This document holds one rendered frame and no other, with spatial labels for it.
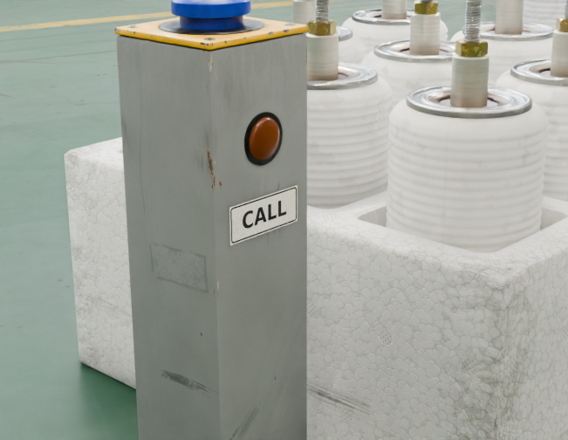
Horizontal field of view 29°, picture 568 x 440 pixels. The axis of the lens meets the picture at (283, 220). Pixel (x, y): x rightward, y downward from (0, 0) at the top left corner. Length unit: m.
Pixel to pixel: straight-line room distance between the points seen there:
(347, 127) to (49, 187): 0.72
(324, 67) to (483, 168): 0.15
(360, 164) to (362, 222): 0.06
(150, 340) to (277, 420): 0.08
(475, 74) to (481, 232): 0.09
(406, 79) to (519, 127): 0.17
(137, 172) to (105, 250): 0.27
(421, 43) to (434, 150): 0.20
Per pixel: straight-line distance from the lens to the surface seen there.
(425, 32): 0.82
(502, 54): 0.89
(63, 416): 0.84
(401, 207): 0.67
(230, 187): 0.54
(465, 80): 0.66
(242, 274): 0.56
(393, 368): 0.66
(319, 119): 0.70
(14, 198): 1.35
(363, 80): 0.72
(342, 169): 0.71
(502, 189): 0.65
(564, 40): 0.76
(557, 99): 0.73
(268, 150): 0.55
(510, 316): 0.62
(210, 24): 0.55
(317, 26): 0.73
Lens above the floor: 0.40
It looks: 19 degrees down
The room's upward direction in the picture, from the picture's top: straight up
